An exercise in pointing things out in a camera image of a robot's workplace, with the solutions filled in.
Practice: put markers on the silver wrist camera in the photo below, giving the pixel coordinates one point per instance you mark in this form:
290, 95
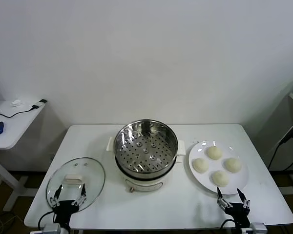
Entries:
258, 228
51, 229

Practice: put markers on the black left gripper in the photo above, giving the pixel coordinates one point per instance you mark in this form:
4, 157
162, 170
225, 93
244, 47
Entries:
63, 209

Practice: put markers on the glass pot lid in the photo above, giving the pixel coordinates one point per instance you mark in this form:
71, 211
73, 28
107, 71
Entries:
90, 170

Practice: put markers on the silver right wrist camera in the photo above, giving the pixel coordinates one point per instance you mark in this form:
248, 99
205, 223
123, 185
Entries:
258, 228

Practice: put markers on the small white object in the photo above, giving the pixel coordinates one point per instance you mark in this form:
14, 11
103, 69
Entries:
16, 103

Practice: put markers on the white round plate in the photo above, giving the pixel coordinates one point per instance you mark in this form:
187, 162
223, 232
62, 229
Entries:
218, 166

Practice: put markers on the white steamed baozi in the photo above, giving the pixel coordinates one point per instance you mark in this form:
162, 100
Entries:
233, 165
220, 178
214, 153
200, 165

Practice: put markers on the cream electric cooking pot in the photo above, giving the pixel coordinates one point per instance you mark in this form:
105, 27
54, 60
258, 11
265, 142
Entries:
144, 182

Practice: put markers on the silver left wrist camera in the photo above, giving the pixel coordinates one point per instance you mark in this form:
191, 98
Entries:
51, 229

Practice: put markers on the white side desk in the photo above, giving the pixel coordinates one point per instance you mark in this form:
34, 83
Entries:
14, 129

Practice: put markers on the stainless steel steamer basket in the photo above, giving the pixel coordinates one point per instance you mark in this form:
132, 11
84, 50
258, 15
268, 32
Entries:
146, 151

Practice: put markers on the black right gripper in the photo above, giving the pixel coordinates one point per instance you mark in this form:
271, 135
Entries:
239, 213

